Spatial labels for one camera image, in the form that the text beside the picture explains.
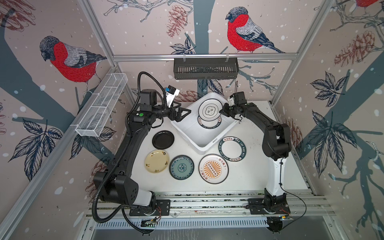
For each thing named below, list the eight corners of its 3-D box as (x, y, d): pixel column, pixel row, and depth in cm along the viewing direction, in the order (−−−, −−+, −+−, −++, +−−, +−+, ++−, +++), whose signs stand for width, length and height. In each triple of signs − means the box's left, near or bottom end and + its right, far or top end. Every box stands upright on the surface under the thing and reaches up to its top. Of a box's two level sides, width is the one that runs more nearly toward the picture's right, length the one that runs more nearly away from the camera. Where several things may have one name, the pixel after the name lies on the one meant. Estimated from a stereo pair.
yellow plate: (143, 173, 88) (142, 171, 86) (148, 151, 97) (147, 149, 95) (168, 173, 88) (167, 171, 86) (170, 151, 97) (170, 149, 95)
